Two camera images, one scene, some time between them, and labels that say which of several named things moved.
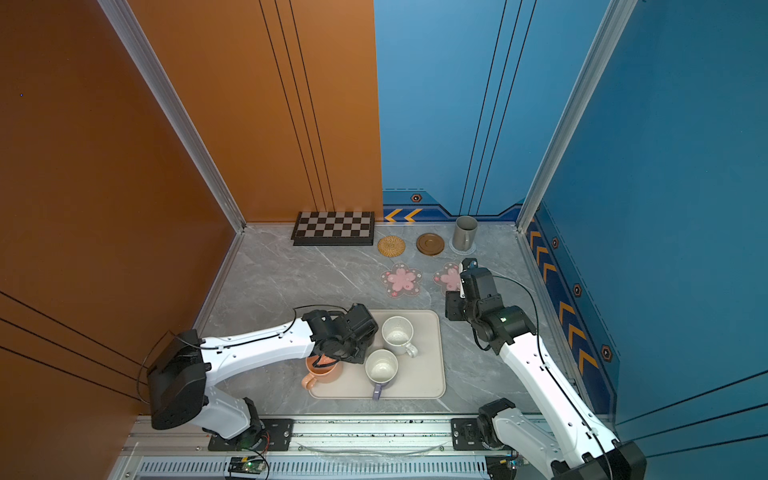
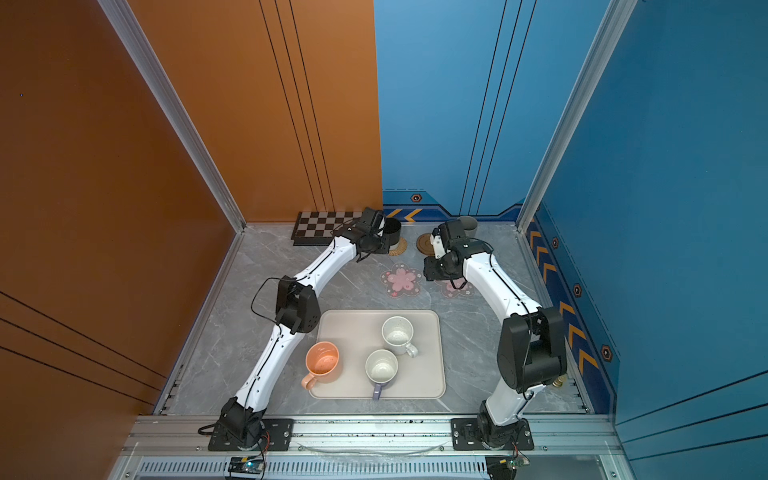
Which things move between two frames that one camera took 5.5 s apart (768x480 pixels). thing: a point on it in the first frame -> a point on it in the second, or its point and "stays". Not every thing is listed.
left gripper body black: [354, 350] -> [378, 244]
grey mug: [465, 232] stays
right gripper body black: [459, 309] -> [438, 268]
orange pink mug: [321, 368] stays
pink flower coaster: [400, 278] stays
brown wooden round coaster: [430, 244] stays
